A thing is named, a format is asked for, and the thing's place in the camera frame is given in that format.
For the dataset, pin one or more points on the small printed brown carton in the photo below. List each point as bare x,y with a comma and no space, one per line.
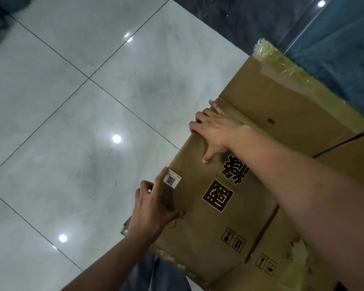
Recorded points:
273,100

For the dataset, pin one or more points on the teal fabric chair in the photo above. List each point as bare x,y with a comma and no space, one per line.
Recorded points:
342,45

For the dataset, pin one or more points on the person's right forearm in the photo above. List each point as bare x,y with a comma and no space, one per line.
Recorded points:
315,209

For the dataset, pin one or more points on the person's grey trouser legs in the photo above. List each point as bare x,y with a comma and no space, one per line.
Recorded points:
154,274

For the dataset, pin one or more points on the person's left hand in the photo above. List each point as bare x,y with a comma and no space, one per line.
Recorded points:
151,212

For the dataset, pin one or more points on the person's left forearm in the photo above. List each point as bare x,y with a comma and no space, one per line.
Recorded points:
103,266

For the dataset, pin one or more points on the person's right hand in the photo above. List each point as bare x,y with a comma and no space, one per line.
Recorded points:
215,133

